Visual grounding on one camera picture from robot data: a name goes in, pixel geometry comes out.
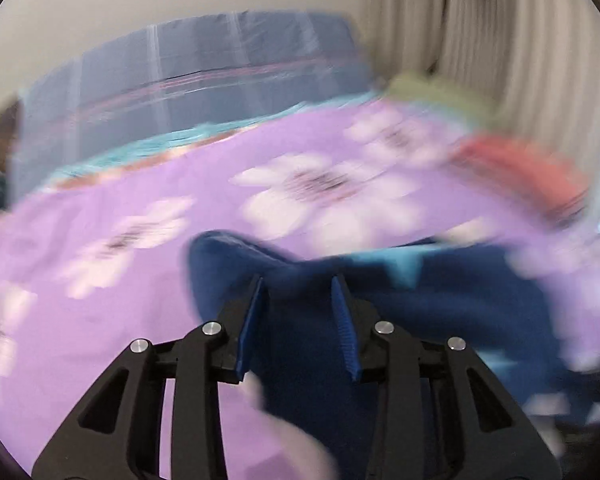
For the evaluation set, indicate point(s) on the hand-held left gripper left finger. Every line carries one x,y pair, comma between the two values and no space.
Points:
250,327

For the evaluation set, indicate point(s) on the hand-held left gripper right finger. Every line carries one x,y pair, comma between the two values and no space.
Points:
342,322

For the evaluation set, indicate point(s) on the navy blue patterned garment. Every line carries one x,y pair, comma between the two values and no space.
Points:
320,360

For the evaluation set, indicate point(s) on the purple floral bedsheet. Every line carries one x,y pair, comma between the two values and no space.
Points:
80,200

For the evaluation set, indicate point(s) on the red cloth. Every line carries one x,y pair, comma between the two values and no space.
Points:
525,165

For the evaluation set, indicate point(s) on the light green cloth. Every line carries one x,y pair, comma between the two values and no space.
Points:
430,90

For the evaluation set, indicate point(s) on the blue striped headboard cover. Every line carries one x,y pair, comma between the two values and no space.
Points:
180,60

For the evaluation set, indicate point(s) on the beige pleated curtain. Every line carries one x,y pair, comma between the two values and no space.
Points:
505,35

